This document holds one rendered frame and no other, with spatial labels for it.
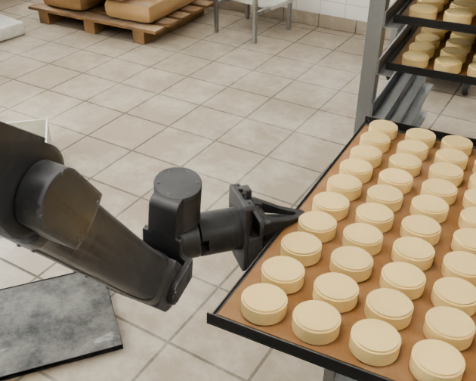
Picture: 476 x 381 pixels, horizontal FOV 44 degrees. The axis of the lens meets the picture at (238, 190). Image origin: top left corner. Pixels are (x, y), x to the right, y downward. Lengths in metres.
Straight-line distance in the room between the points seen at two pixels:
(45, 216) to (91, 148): 2.72
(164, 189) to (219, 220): 0.10
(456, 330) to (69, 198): 0.43
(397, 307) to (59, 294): 1.67
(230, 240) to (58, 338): 1.35
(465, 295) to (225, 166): 2.21
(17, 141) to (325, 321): 0.39
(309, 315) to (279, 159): 2.29
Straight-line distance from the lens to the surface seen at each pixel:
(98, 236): 0.48
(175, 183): 0.70
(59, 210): 0.35
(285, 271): 0.68
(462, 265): 0.74
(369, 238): 0.75
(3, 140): 0.32
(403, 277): 0.70
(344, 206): 0.81
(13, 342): 2.08
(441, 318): 0.66
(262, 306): 0.63
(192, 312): 2.07
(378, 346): 0.61
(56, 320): 2.11
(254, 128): 3.16
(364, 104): 1.20
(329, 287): 0.66
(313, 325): 0.62
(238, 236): 0.76
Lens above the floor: 1.48
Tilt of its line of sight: 34 degrees down
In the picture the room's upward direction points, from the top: straight up
